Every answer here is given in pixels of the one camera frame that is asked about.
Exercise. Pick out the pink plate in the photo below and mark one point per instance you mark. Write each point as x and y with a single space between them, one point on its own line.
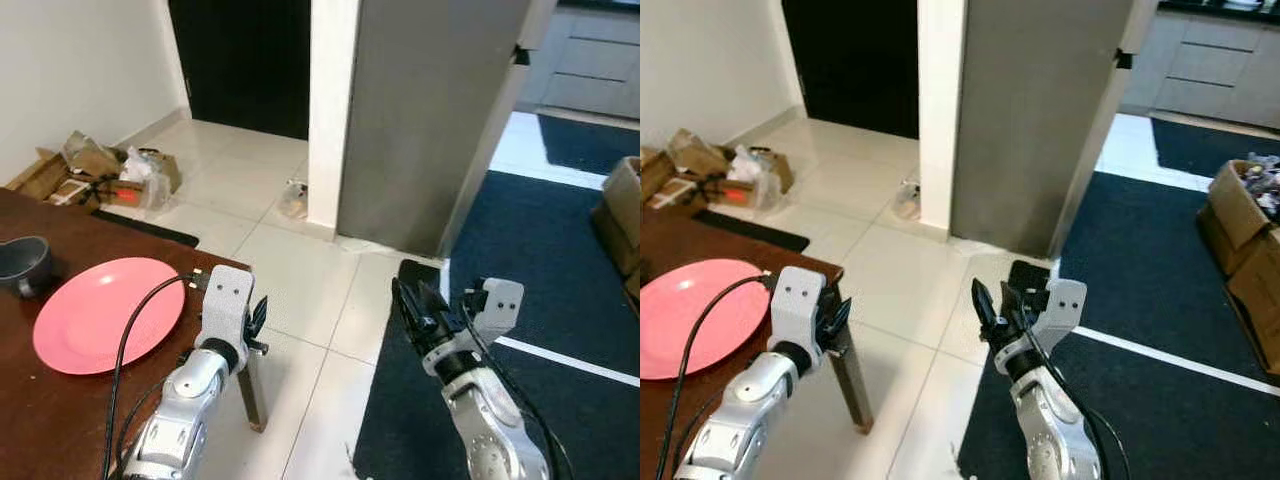
100 315
690 315

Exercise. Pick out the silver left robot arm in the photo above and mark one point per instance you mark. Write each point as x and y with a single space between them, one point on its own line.
745 400
185 400

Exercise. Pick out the dark brown table leg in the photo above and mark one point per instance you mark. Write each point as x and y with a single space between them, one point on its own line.
253 390
852 385

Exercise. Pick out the clear plastic jar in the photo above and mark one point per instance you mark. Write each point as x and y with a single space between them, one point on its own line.
294 200
907 200

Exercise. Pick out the large dark blue rug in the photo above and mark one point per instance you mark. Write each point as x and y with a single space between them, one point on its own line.
560 270
1140 260

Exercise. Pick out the small box with red label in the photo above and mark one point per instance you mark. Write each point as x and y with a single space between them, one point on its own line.
127 192
735 193

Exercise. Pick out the white plastic bag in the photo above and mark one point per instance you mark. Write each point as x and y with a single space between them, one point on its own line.
745 163
138 165

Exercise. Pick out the grey open door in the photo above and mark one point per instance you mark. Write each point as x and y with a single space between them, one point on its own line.
1040 120
430 120

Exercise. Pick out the large cardboard box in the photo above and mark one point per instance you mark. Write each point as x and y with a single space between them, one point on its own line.
615 255
1260 300

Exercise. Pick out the crumpled brown paper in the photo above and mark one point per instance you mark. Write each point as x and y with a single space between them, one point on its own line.
695 152
90 155

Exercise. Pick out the open cardboard box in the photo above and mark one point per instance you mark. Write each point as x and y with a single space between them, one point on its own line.
655 175
40 178

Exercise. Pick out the small dark blue rug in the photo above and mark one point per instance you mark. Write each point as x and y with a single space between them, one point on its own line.
590 145
1200 148

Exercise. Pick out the dark grey bowl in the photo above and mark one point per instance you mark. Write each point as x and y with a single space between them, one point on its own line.
22 265

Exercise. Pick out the black door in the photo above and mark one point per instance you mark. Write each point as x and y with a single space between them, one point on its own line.
850 65
240 65

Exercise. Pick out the black door latch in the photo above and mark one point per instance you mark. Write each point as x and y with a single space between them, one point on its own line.
1124 59
521 56

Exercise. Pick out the grey drawer cabinet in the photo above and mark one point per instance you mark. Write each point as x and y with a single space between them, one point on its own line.
590 60
1210 65

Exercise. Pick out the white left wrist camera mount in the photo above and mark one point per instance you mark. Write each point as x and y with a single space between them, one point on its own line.
797 300
225 300

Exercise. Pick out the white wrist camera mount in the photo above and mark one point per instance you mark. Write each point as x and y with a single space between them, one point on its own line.
1062 305
498 302
797 300
225 300

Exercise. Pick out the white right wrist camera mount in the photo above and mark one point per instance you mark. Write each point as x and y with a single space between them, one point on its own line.
1062 305
498 302

